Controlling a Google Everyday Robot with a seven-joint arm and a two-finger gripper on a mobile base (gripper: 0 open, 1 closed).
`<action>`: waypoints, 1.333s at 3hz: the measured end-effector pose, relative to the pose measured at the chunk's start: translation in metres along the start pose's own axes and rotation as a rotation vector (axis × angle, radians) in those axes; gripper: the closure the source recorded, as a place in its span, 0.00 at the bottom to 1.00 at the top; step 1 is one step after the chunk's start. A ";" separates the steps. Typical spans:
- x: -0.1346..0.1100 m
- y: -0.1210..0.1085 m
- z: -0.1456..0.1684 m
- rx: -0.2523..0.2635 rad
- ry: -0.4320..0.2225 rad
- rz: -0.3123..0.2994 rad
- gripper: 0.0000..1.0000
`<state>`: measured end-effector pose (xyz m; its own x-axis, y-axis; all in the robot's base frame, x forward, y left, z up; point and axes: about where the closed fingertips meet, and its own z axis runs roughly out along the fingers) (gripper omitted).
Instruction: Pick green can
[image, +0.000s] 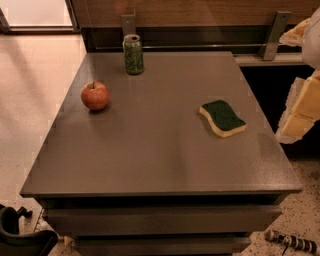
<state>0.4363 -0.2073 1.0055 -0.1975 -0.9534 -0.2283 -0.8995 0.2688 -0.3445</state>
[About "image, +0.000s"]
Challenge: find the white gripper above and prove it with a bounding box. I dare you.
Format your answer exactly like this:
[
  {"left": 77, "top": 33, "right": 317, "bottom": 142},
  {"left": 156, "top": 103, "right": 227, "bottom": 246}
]
[{"left": 276, "top": 7, "right": 320, "bottom": 144}]

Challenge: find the green soda can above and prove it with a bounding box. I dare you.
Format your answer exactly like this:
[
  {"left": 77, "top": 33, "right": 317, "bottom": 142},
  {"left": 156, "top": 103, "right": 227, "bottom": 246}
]
[{"left": 123, "top": 34, "right": 144, "bottom": 75}]

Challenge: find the green and yellow sponge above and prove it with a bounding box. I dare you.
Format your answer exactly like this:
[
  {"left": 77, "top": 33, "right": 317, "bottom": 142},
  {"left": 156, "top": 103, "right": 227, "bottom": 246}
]
[{"left": 199, "top": 100, "right": 247, "bottom": 138}]

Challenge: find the red apple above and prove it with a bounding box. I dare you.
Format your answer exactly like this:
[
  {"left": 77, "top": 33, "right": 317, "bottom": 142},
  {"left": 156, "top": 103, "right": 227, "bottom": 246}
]
[{"left": 81, "top": 81, "right": 110, "bottom": 111}]

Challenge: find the black chair base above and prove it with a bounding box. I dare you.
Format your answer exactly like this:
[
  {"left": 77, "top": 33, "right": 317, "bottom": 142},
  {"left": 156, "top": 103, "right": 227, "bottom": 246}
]
[{"left": 0, "top": 205, "right": 58, "bottom": 256}]

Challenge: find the right metal wall bracket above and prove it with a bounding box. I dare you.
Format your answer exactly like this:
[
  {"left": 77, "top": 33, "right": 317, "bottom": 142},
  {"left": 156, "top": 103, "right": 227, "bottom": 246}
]
[{"left": 260, "top": 11, "right": 291, "bottom": 61}]

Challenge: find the metal wall bracket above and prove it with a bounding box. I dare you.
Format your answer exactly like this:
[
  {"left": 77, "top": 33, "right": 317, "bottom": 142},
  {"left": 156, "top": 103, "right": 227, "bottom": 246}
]
[
  {"left": 121, "top": 14, "right": 136, "bottom": 36},
  {"left": 260, "top": 11, "right": 291, "bottom": 61}
]

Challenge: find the black and white striped cable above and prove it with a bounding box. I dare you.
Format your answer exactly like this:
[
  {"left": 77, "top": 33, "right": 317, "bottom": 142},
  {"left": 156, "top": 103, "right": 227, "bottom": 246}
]
[{"left": 264, "top": 229, "right": 319, "bottom": 255}]

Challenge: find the left metal wall bracket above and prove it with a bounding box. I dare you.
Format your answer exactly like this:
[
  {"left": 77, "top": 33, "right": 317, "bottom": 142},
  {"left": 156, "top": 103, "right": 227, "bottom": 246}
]
[{"left": 121, "top": 14, "right": 136, "bottom": 36}]

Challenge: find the wooden wall panel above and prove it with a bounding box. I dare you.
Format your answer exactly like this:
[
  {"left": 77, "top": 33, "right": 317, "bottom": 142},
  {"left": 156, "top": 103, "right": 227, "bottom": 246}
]
[{"left": 72, "top": 0, "right": 320, "bottom": 28}]

